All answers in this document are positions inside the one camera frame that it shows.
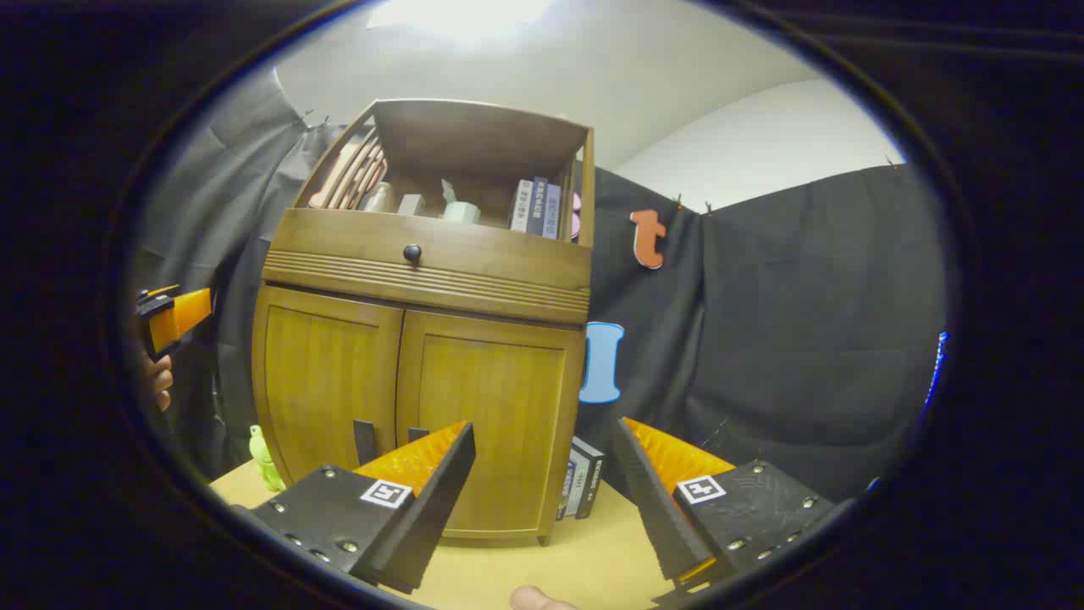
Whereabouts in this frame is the green frog plush toy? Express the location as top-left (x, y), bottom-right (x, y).
top-left (248, 425), bottom-right (287, 494)

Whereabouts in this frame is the wooden cabinet drawer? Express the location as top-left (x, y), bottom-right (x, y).
top-left (263, 209), bottom-right (592, 325)

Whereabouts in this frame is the white blue printed box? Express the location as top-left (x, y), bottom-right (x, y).
top-left (556, 453), bottom-right (585, 520)

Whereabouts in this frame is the black backdrop cloth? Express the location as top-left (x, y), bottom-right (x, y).
top-left (131, 68), bottom-right (948, 505)

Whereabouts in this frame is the wooden shoe cabinet door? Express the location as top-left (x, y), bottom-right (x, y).
top-left (252, 286), bottom-right (406, 485)
top-left (396, 310), bottom-right (587, 539)

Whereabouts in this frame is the wooden double-door shoe cabinet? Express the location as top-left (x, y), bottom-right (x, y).
top-left (252, 97), bottom-right (596, 547)

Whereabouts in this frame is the ceiling light panel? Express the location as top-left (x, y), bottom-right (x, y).
top-left (366, 0), bottom-right (556, 39)

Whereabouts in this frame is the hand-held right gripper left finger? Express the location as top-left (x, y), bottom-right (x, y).
top-left (229, 421), bottom-right (477, 596)

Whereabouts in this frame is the grey book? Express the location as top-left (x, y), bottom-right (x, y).
top-left (511, 179), bottom-right (536, 232)

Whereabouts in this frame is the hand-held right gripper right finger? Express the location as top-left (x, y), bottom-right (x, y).
top-left (611, 417), bottom-right (848, 607)

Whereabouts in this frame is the blue glowing strip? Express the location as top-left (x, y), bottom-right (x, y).
top-left (926, 330), bottom-right (949, 408)

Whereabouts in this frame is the dark blue book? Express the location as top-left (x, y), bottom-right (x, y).
top-left (527, 177), bottom-right (550, 236)

